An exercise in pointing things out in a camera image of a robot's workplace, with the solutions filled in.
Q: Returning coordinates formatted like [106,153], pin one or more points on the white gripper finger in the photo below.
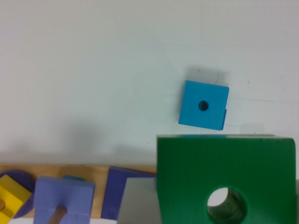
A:
[140,204]

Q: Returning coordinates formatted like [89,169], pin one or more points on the green square block with hole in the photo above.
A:
[226,179]

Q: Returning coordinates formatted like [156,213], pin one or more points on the dark purple square block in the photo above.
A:
[116,180]

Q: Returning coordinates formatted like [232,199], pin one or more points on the light purple square block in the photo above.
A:
[76,196]

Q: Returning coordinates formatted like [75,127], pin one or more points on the blue round block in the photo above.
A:
[71,177]

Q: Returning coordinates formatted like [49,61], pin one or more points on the blue square block with hole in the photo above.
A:
[204,105]

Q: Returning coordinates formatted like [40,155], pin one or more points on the yellow block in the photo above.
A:
[14,196]

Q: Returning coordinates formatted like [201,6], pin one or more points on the wooden peg base board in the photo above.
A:
[93,173]

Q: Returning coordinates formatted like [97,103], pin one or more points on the middle wooden peg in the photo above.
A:
[58,215]

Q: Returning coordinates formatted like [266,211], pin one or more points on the dark purple round disc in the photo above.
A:
[26,181]

